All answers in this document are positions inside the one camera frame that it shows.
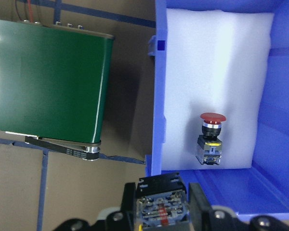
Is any white foam pad right bin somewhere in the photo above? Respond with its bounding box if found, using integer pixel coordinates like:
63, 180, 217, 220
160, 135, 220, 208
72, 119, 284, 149
161, 9, 274, 170

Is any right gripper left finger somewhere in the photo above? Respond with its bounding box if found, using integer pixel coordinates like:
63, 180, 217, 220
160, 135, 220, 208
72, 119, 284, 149
120, 182, 136, 231

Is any red push button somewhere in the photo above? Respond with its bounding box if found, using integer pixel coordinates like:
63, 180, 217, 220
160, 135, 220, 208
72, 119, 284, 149
196, 112, 226, 166

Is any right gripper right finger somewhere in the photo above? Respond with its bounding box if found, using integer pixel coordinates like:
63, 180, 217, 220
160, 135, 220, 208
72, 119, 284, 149
188, 183, 212, 231

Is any right blue plastic bin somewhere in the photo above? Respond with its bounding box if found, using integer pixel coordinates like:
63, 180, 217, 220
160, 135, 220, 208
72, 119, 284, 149
146, 0, 289, 220

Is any green conveyor belt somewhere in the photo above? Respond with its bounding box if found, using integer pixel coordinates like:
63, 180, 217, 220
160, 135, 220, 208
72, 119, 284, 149
0, 20, 114, 161

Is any yellow push button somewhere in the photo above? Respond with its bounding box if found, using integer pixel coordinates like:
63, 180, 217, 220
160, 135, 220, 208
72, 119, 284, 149
136, 172, 190, 231

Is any red black conveyor cable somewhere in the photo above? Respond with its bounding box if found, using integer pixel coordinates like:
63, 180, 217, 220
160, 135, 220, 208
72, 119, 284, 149
14, 0, 40, 24

